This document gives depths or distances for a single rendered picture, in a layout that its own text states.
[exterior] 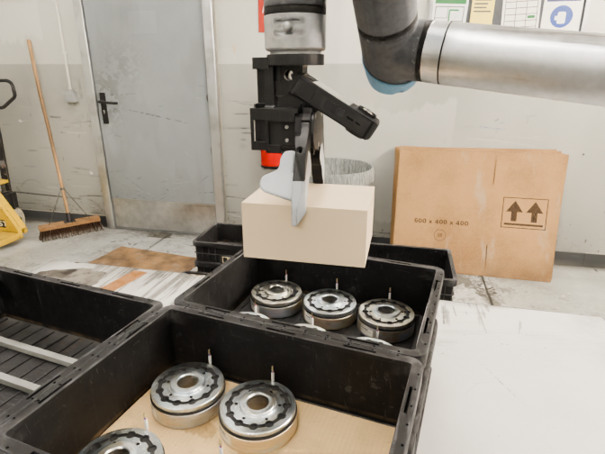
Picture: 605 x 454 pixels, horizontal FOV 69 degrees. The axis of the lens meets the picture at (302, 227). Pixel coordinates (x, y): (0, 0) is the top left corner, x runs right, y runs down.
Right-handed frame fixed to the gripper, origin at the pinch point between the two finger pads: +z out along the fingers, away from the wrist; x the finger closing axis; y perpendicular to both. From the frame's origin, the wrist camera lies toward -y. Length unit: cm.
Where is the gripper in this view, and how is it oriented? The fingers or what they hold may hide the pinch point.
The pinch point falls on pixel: (311, 210)
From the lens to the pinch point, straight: 61.0
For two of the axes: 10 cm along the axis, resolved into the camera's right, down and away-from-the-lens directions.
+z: 0.1, 9.4, 3.3
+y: -9.8, -0.7, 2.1
